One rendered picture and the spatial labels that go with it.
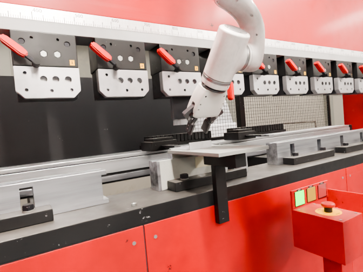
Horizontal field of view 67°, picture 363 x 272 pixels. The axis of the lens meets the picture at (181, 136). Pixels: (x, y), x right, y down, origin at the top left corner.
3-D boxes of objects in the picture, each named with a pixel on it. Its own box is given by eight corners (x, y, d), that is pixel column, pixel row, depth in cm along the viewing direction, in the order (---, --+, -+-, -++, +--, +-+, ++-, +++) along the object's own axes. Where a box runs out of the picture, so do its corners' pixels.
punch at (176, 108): (174, 125, 92) (172, 97, 92) (172, 125, 94) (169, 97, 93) (199, 123, 97) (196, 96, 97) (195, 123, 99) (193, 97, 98)
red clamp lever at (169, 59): (162, 45, 81) (185, 67, 85) (155, 49, 85) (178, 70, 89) (159, 49, 81) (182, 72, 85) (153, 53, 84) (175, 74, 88)
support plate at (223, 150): (219, 157, 67) (218, 153, 67) (167, 153, 89) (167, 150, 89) (269, 149, 76) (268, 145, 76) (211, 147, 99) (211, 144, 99)
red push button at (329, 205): (331, 217, 79) (330, 204, 79) (318, 213, 83) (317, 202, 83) (338, 213, 81) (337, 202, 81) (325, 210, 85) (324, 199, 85)
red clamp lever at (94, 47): (93, 39, 71) (123, 65, 75) (89, 43, 74) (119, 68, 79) (89, 44, 70) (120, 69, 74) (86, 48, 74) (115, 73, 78)
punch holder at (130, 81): (100, 96, 76) (94, 36, 75) (93, 100, 83) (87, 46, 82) (149, 96, 83) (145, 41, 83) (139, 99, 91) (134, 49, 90)
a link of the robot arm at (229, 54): (225, 69, 82) (199, 67, 77) (242, 25, 74) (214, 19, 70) (240, 83, 76) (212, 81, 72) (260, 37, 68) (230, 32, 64)
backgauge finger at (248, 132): (262, 140, 119) (261, 128, 119) (223, 140, 141) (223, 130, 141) (280, 137, 125) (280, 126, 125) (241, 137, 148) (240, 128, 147)
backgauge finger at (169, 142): (170, 153, 95) (169, 138, 95) (141, 150, 117) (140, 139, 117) (198, 149, 101) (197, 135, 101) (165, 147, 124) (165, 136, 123)
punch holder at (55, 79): (16, 98, 65) (8, 28, 65) (16, 102, 72) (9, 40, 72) (81, 97, 73) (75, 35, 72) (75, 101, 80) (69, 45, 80)
